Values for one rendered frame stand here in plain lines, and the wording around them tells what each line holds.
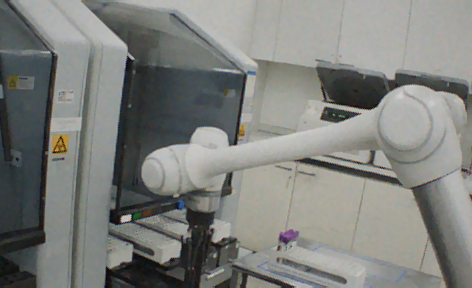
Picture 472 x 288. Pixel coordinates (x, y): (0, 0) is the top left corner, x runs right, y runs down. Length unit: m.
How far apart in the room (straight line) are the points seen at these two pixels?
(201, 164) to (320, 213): 2.57
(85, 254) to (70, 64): 0.50
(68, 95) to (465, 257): 0.90
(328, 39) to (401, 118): 3.05
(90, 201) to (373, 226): 2.51
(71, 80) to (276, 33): 3.01
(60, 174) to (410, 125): 0.79
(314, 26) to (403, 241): 1.71
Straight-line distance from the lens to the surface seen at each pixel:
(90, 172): 1.30
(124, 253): 1.52
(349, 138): 1.14
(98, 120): 1.29
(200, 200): 1.31
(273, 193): 3.77
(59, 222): 1.27
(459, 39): 3.69
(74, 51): 1.20
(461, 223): 0.95
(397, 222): 3.50
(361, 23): 3.84
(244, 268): 1.61
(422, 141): 0.87
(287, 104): 4.37
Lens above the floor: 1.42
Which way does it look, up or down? 9 degrees down
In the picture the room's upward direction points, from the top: 8 degrees clockwise
